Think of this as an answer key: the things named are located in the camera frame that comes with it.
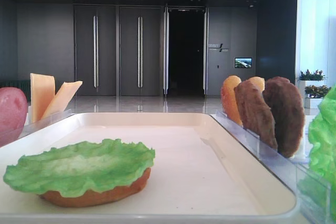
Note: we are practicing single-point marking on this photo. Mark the red tomato slice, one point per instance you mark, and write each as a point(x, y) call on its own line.
point(14, 110)

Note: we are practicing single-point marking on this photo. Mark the front bread bun slice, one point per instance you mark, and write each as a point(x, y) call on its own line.
point(229, 100)

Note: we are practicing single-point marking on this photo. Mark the bread bun slice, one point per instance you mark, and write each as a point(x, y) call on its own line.
point(229, 100)
point(259, 82)
point(93, 198)

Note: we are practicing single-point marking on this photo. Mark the front brown meat patty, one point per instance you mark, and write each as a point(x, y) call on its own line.
point(254, 113)

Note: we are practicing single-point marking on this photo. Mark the brown meat patty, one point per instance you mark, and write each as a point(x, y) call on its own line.
point(285, 102)
point(254, 113)

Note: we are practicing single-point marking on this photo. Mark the rear bread bun slice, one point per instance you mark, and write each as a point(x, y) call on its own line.
point(259, 82)

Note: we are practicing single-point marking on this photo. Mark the green lettuce leaf on bun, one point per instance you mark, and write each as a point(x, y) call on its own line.
point(74, 169)

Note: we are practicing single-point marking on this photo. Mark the leaning orange cheese slice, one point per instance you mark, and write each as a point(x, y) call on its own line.
point(62, 98)

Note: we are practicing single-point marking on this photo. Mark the rear brown meat patty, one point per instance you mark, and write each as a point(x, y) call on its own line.
point(285, 102)

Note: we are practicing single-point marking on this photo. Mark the bottom bread bun slice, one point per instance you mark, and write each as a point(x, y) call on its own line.
point(93, 198)

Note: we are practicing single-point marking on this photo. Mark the upright orange cheese slice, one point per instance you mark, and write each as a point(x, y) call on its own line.
point(42, 92)

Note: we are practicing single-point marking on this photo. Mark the green lettuce in holder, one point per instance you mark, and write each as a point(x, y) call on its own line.
point(321, 135)

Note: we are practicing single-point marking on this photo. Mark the white rectangular tray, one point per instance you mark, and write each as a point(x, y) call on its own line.
point(201, 173)

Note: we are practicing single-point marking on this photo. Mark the clear left acrylic rack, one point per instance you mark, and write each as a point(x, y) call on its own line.
point(39, 124)

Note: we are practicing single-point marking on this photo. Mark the clear acrylic rack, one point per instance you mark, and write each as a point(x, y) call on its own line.
point(39, 124)
point(289, 170)

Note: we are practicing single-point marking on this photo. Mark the lower flower planter box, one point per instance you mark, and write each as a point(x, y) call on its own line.
point(314, 95)

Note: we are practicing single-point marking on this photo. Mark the flower planter box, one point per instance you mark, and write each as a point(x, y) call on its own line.
point(314, 95)
point(308, 78)

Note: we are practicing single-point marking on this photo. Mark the upper flower planter box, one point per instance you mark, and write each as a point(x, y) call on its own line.
point(308, 78)

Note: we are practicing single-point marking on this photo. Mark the clear right acrylic rack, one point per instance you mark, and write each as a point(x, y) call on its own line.
point(289, 170)

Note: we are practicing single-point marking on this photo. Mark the small wall display screen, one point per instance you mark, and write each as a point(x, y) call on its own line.
point(243, 62)

